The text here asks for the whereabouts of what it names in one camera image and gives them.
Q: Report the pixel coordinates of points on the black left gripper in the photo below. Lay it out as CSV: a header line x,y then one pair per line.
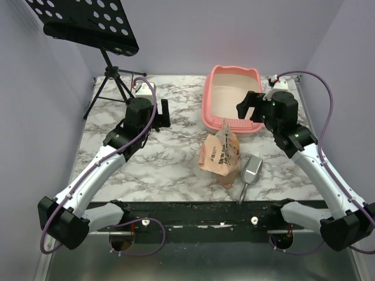
x,y
162,120

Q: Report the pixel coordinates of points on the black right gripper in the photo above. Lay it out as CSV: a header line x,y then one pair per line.
x,y
255,106

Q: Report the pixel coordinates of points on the beige cat litter bag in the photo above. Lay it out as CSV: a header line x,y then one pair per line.
x,y
220,155

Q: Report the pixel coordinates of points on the silver metal scoop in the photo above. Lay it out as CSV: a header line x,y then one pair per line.
x,y
250,174

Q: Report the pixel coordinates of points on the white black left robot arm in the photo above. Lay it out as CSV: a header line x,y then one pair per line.
x,y
67,217

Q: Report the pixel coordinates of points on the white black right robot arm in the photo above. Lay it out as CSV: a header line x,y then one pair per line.
x,y
347,218

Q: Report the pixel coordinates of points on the pink plastic litter box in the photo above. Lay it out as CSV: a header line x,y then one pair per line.
x,y
224,88

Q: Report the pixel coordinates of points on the black perforated music stand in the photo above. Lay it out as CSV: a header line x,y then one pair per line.
x,y
99,24

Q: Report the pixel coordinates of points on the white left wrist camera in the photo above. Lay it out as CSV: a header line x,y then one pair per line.
x,y
142,90

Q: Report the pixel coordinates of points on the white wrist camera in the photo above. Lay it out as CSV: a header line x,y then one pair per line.
x,y
277,83
142,90

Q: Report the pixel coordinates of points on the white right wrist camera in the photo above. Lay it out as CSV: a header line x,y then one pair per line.
x,y
277,83

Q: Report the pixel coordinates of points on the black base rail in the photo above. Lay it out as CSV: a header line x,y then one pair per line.
x,y
208,222

